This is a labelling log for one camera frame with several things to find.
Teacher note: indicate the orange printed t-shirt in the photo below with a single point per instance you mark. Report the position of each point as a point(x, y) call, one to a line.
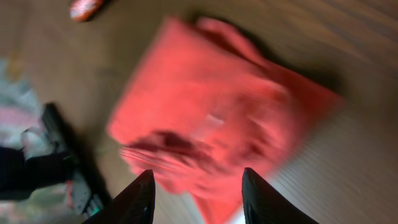
point(203, 104)

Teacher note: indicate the black folded printed shirt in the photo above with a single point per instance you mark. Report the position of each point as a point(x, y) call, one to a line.
point(82, 10)

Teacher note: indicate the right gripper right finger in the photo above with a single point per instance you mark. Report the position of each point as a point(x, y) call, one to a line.
point(262, 204)

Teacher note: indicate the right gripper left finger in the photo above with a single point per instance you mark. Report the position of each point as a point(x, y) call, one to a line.
point(134, 205)

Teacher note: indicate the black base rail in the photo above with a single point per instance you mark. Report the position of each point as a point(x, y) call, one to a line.
point(87, 190)

